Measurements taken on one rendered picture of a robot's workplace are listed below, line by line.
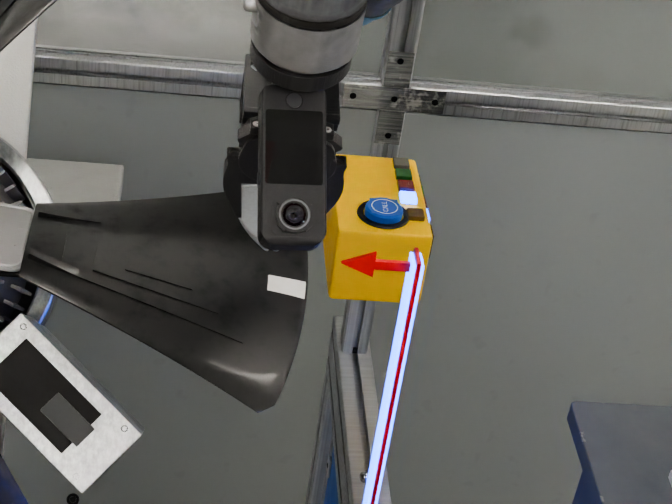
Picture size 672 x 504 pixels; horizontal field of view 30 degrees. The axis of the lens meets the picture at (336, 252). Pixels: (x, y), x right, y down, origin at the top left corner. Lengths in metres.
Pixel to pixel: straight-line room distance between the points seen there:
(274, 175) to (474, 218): 1.05
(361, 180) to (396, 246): 0.11
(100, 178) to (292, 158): 0.90
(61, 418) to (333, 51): 0.44
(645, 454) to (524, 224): 0.76
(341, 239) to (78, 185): 0.53
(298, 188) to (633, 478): 0.47
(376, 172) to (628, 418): 0.39
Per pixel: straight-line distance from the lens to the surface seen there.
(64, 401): 1.12
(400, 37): 1.72
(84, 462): 1.12
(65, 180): 1.73
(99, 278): 1.00
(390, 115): 1.77
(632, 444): 1.22
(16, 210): 1.07
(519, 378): 2.09
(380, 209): 1.31
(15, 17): 1.03
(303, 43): 0.83
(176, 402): 2.07
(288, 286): 1.04
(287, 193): 0.86
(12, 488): 1.08
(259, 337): 1.00
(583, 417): 1.23
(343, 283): 1.32
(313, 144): 0.87
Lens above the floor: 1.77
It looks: 34 degrees down
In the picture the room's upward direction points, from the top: 8 degrees clockwise
